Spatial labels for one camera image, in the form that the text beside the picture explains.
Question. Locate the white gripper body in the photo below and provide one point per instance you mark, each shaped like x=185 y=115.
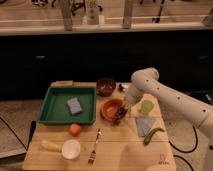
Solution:
x=132 y=95

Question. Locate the dark red grape bunch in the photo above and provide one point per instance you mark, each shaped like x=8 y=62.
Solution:
x=119 y=115

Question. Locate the red bowl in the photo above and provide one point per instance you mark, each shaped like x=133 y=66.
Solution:
x=109 y=108

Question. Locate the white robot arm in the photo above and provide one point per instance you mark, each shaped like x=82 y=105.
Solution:
x=196 y=112

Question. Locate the dark brown bowl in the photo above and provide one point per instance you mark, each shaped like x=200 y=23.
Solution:
x=105 y=86

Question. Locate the white bowl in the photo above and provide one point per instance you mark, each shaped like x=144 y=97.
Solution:
x=71 y=149

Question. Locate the small black object on table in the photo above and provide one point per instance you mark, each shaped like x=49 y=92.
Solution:
x=122 y=88

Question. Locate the green cup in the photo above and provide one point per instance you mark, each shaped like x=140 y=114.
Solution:
x=146 y=107

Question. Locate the blue grey cloth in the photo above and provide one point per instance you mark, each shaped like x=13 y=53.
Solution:
x=144 y=125

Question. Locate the green chili pepper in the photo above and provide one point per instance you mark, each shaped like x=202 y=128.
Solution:
x=149 y=136

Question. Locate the blue sponge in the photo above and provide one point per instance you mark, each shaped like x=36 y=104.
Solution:
x=74 y=105

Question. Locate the orange fruit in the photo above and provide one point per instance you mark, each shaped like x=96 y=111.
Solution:
x=74 y=129

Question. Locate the silver fork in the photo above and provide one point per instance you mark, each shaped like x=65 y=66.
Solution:
x=92 y=156

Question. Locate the green plastic tray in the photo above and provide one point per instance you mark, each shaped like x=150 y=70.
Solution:
x=56 y=111

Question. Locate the yellow corn cob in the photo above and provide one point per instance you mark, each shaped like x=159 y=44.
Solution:
x=50 y=146

